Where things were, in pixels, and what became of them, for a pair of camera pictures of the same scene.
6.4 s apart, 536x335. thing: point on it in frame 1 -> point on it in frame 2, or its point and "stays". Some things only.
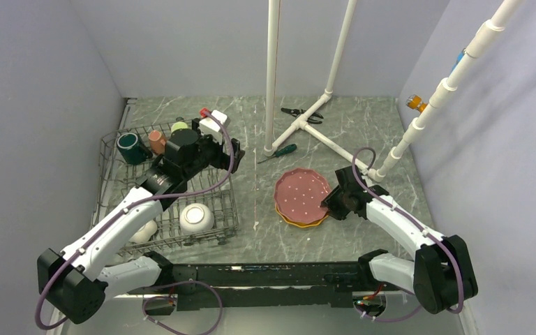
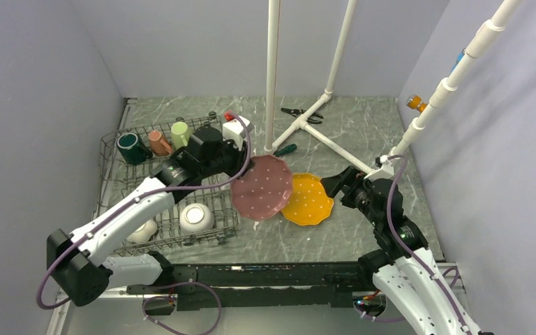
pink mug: (158, 142) stays
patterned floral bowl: (145, 233) stays
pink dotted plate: (299, 193) -> (264, 190)
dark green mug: (132, 149) stays
